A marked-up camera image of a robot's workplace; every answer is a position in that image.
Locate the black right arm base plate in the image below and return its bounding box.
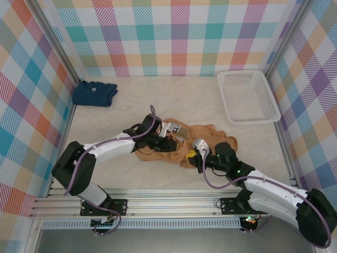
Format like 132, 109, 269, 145
220, 196, 270, 216

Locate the folded navy blue t-shirt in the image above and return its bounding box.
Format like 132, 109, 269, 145
72, 80, 118, 108

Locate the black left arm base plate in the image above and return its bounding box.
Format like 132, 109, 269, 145
80, 199, 128, 217

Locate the white slotted cable tray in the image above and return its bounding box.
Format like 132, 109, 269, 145
41, 217, 242, 230

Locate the white plastic mesh basket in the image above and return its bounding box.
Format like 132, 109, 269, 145
217, 70, 281, 122

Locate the aluminium frame post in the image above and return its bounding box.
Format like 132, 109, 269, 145
26, 0, 84, 85
262, 0, 315, 80

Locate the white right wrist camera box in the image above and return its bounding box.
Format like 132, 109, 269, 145
192, 138, 211, 158

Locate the tan t-shirt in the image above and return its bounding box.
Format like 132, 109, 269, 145
135, 122, 239, 169

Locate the aluminium mounting rail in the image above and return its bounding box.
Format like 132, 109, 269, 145
28, 187, 320, 219

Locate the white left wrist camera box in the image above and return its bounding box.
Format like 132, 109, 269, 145
161, 121, 173, 138

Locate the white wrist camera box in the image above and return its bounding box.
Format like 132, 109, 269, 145
192, 138, 211, 158
161, 121, 173, 138

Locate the aluminium table side rail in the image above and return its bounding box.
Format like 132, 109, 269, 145
273, 120, 303, 194
46, 77, 84, 198

